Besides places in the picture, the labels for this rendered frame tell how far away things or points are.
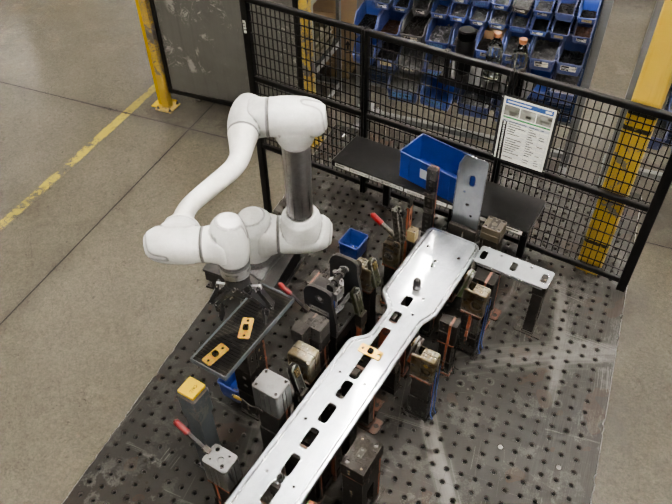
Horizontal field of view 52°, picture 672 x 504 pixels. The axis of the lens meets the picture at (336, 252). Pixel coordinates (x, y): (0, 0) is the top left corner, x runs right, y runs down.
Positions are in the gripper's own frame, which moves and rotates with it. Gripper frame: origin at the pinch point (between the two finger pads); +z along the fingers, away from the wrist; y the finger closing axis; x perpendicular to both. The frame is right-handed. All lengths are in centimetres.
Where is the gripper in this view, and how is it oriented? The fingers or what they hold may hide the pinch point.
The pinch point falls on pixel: (243, 317)
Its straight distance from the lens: 216.9
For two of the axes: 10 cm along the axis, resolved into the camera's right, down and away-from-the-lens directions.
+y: 9.9, 0.7, -0.9
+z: 0.2, 7.0, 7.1
